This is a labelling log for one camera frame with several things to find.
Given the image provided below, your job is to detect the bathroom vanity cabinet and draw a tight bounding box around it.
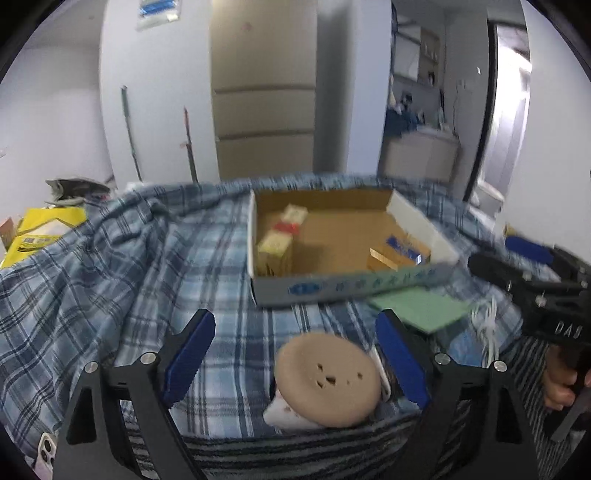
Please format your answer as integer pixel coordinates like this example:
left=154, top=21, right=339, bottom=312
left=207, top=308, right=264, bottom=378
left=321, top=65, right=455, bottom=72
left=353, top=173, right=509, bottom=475
left=381, top=129, right=462, bottom=183

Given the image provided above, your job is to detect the blue clothes pile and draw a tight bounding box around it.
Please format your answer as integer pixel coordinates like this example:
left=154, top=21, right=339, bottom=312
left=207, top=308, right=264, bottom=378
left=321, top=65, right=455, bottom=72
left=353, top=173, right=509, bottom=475
left=385, top=104, right=428, bottom=139

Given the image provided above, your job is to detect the beige refrigerator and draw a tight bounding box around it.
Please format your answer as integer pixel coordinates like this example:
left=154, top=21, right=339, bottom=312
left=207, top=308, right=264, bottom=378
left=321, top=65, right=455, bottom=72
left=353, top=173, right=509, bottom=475
left=210, top=0, right=319, bottom=182

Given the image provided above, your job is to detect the white charging cable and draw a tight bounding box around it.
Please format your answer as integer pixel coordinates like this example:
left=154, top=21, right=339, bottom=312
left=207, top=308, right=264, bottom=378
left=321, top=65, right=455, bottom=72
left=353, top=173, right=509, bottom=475
left=471, top=295, right=502, bottom=365

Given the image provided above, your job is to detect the wall electrical panel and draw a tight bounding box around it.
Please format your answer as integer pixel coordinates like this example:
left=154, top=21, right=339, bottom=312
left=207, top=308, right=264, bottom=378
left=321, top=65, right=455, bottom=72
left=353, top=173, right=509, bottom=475
left=136, top=0, right=181, bottom=31

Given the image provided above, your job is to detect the cardboard box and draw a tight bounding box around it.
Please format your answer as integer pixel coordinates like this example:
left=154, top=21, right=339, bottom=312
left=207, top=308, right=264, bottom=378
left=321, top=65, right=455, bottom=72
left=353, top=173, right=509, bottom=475
left=247, top=187, right=460, bottom=308

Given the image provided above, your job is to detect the grey crumpled bag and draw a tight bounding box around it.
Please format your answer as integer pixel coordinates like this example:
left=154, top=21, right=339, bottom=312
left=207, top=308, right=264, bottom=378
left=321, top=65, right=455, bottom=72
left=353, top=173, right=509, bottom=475
left=45, top=178, right=112, bottom=204

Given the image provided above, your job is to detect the white smartphone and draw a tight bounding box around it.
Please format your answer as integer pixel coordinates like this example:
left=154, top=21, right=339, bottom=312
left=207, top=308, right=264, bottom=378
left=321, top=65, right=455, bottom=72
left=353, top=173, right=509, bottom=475
left=34, top=431, right=58, bottom=476

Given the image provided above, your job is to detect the green cloth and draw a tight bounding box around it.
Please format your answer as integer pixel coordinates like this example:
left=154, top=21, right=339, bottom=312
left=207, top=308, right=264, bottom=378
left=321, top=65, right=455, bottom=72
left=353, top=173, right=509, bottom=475
left=367, top=288, right=472, bottom=333

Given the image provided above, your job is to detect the yellow carton with red band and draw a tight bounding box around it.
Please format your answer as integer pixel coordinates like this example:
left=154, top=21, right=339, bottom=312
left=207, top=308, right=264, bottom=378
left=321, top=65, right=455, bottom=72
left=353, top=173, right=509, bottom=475
left=278, top=204, right=309, bottom=237

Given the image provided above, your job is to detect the bathroom mirror shelf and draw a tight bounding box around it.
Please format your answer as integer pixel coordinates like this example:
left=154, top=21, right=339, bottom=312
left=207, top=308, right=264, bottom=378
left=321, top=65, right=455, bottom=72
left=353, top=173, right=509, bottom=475
left=392, top=16, right=441, bottom=86

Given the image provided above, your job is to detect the grey mop handle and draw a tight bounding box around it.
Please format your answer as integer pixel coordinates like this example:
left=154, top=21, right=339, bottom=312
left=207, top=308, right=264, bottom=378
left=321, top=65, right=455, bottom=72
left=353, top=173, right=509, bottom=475
left=121, top=85, right=144, bottom=183

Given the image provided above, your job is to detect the dark door frame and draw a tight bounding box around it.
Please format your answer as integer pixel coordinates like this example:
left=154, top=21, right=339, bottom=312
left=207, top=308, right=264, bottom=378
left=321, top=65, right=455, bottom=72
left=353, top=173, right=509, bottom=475
left=464, top=23, right=532, bottom=208

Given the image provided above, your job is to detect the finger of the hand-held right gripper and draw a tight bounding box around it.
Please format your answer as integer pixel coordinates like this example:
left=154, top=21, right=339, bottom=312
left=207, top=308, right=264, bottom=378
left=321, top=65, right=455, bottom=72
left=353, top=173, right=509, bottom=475
left=467, top=253, right=588, bottom=303
left=504, top=236, right=591, bottom=283

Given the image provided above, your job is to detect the brown carton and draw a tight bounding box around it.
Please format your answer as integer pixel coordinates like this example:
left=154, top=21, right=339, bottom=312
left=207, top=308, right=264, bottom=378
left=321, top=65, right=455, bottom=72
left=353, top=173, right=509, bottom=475
left=0, top=217, right=17, bottom=252

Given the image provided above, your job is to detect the blue plaid blanket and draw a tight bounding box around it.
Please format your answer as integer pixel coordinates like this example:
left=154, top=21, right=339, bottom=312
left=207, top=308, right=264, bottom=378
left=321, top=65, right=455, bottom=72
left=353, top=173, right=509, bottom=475
left=0, top=173, right=546, bottom=480

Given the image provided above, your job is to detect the small carton with blue print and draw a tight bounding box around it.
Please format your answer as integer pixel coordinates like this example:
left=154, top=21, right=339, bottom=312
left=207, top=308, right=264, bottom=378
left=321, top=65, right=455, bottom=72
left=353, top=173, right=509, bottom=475
left=368, top=233, right=432, bottom=273

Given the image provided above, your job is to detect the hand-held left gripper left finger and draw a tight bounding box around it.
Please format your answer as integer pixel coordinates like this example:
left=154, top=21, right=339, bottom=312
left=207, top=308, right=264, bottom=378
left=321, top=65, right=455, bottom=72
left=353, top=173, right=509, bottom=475
left=54, top=308, right=217, bottom=480

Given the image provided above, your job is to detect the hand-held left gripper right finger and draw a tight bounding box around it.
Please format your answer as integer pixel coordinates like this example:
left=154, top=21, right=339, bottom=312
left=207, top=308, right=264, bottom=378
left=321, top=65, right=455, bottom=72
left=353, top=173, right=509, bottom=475
left=375, top=308, right=541, bottom=480

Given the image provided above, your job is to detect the person's right hand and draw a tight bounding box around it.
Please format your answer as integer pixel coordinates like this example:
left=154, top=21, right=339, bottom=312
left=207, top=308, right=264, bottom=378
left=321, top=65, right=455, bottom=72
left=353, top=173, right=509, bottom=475
left=542, top=344, right=591, bottom=411

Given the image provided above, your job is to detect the yellow plastic bag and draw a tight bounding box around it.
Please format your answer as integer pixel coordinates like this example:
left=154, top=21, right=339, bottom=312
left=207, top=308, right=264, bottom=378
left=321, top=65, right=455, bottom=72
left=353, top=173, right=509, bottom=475
left=0, top=207, right=88, bottom=271

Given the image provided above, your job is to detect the red-brown stick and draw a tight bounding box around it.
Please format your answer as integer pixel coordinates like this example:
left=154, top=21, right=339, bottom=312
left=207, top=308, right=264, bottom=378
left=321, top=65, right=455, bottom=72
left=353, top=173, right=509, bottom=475
left=182, top=107, right=199, bottom=183

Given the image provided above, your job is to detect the white spotted cloth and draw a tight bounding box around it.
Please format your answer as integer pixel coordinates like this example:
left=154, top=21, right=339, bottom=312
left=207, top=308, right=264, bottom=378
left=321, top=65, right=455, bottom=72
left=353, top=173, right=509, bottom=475
left=263, top=390, right=317, bottom=429

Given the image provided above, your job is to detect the tan round cushion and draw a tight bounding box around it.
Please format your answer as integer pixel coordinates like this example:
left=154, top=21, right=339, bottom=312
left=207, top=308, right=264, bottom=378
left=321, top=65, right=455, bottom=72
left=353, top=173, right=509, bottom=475
left=274, top=331, right=384, bottom=428

